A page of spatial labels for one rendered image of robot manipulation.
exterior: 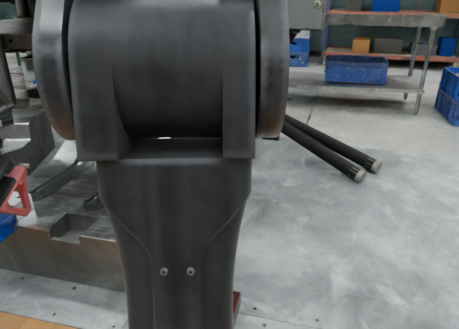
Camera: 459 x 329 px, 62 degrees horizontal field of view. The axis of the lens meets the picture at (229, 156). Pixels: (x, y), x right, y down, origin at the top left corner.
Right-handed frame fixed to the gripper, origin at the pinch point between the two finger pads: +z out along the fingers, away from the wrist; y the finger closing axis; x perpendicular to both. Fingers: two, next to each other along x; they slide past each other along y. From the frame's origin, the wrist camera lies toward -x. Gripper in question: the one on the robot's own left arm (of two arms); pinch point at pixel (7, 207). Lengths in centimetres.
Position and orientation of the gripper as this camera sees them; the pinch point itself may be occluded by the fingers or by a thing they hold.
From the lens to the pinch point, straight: 64.9
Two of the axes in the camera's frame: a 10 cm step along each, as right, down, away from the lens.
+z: 1.2, 5.8, 8.0
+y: -9.7, -1.0, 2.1
